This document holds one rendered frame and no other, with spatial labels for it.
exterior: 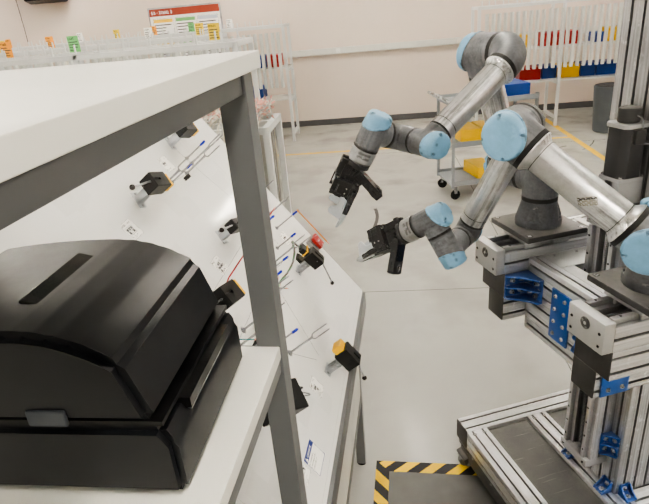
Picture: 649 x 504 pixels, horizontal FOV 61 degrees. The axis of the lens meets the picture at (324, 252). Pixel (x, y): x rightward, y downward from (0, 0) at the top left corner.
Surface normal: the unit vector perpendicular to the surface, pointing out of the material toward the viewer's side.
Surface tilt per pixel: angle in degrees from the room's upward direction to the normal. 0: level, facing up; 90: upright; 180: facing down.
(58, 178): 90
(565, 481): 0
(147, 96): 90
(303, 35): 90
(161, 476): 90
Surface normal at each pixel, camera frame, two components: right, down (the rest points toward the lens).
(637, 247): -0.50, 0.46
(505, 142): -0.68, 0.28
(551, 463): -0.08, -0.91
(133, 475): -0.11, 0.41
